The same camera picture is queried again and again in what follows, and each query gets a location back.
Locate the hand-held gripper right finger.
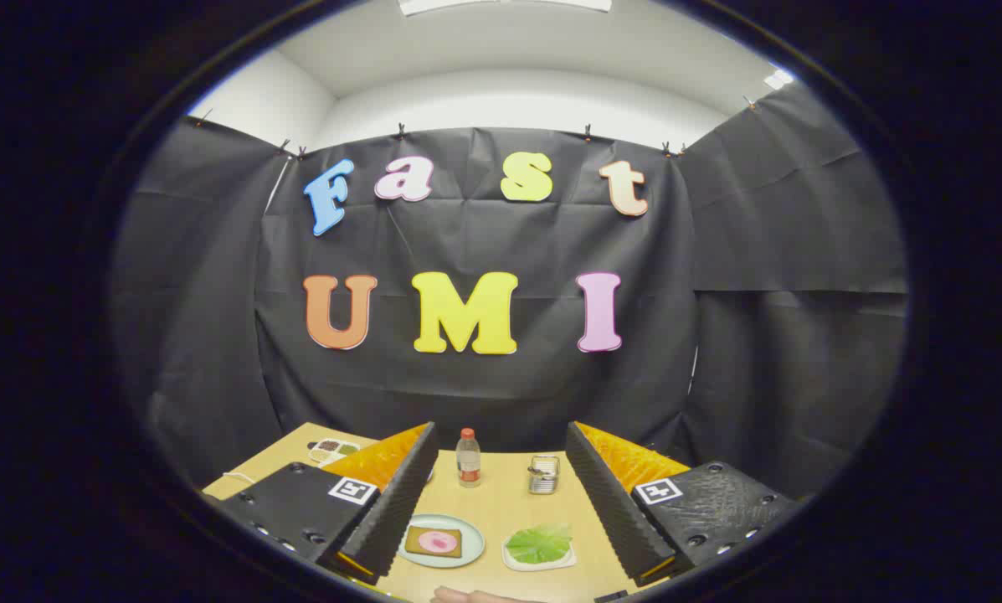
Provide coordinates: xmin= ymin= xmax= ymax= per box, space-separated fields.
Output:
xmin=565 ymin=420 xmax=803 ymax=587

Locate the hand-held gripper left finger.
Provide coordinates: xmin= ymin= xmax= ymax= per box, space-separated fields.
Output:
xmin=202 ymin=421 xmax=439 ymax=585

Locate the green lettuce leaf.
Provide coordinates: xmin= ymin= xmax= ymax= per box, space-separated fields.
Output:
xmin=506 ymin=524 xmax=573 ymax=564

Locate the toasted bread slice under ham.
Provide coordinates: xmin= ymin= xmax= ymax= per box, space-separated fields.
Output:
xmin=404 ymin=526 xmax=463 ymax=559

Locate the clear plastic water bottle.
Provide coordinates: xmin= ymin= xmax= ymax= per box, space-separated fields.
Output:
xmin=455 ymin=428 xmax=482 ymax=488

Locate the pale green round plate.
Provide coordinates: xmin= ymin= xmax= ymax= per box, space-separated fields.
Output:
xmin=398 ymin=513 xmax=486 ymax=569

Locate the white seasoning tray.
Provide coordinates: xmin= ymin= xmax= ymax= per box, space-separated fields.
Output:
xmin=308 ymin=437 xmax=361 ymax=466

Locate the white square plate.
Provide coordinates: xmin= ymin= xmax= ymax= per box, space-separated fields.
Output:
xmin=501 ymin=536 xmax=578 ymax=573

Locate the ceiling light panel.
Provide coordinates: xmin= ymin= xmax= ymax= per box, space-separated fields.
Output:
xmin=398 ymin=0 xmax=614 ymax=16

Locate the wire cutlery holder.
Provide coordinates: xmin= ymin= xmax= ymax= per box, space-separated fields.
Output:
xmin=527 ymin=455 xmax=561 ymax=495

